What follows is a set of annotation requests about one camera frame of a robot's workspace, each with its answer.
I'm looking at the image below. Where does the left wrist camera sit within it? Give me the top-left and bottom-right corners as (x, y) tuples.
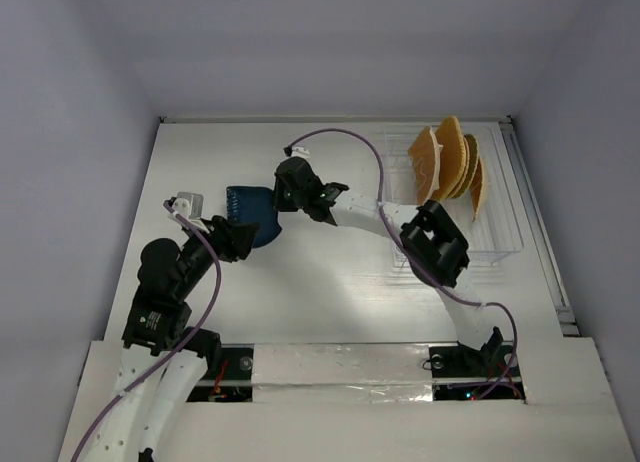
(166, 191), (204, 220)

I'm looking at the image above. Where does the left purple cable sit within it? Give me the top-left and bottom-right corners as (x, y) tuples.
(69, 201), (225, 462)

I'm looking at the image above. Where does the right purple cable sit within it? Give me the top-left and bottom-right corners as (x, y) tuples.
(284, 127), (526, 401)

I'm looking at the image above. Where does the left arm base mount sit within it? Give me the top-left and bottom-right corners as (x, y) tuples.
(187, 345), (254, 403)

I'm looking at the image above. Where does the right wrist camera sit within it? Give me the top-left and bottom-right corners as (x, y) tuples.
(283, 144), (311, 159)

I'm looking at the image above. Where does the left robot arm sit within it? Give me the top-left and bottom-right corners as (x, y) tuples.
(71, 210), (259, 461)

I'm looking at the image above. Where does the white wire dish rack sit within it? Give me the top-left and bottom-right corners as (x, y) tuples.
(382, 124), (526, 271)

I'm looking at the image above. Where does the purple cable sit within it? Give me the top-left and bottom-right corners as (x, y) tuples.
(69, 201), (225, 462)
(284, 127), (526, 401)

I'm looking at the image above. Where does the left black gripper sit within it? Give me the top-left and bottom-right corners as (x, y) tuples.
(175, 212), (259, 296)

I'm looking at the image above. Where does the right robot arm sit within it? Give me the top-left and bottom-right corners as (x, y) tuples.
(274, 157), (515, 384)

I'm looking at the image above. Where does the square woven bamboo tray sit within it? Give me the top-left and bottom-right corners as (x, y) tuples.
(407, 126), (442, 205)

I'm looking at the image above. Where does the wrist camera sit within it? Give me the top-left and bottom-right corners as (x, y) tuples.
(283, 144), (311, 159)
(166, 191), (204, 220)

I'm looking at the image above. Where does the round green-rimmed bamboo plate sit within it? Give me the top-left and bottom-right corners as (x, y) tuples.
(450, 134), (480, 198)

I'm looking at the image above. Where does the small round bamboo plate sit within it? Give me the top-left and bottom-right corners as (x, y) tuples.
(470, 158), (489, 221)

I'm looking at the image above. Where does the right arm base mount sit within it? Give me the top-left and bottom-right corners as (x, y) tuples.
(421, 344), (525, 401)

